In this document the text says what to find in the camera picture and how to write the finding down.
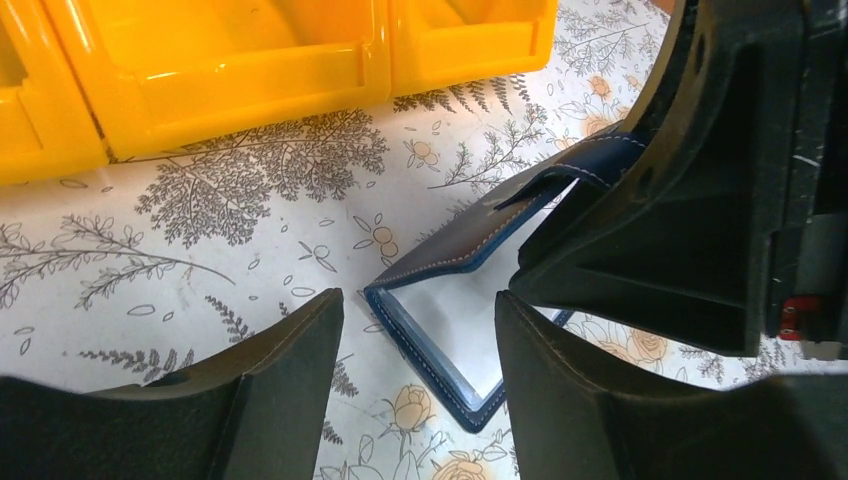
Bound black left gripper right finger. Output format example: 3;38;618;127
495;291;847;479

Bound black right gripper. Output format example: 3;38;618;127
509;1;847;361

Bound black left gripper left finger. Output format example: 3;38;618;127
1;288;344;479

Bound blue leather card holder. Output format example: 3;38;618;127
363;128;647;433

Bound floral table mat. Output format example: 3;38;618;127
1;1;847;479

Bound yellow plastic bin right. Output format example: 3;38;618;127
387;0;558;97

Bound yellow plastic bin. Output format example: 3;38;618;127
45;1;391;156
1;1;109;185
387;0;558;97

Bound yellow plastic bin middle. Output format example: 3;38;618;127
45;1;391;156

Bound yellow plastic bin left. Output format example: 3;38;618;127
1;1;109;185

